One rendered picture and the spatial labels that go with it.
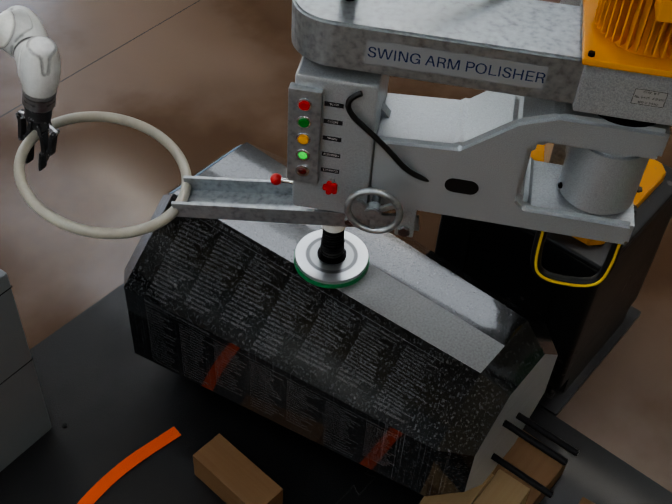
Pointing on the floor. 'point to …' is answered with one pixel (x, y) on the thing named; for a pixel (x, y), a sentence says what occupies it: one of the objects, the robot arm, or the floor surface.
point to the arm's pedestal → (17, 384)
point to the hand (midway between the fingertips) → (36, 156)
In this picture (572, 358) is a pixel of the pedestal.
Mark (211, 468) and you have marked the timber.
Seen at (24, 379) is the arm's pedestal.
